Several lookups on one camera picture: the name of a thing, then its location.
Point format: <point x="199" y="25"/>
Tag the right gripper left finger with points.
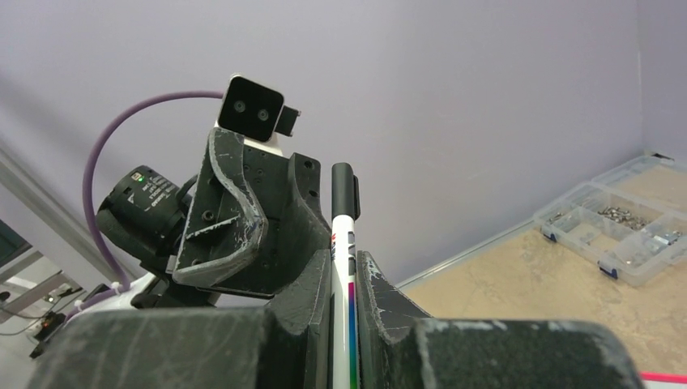
<point x="296" y="354"/>

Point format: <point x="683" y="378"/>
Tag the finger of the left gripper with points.
<point x="226" y="224"/>
<point x="288" y="190"/>

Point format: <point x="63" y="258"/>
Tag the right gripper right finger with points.
<point x="389" y="354"/>

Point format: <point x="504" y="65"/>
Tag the black marker cap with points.
<point x="345" y="193"/>

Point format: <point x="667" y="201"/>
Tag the red framed whiteboard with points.
<point x="655" y="380"/>

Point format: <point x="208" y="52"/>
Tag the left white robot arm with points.
<point x="145" y="216"/>

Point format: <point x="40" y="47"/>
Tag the clear plastic screw box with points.
<point x="630" y="222"/>

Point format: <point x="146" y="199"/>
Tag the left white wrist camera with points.
<point x="256" y="112"/>

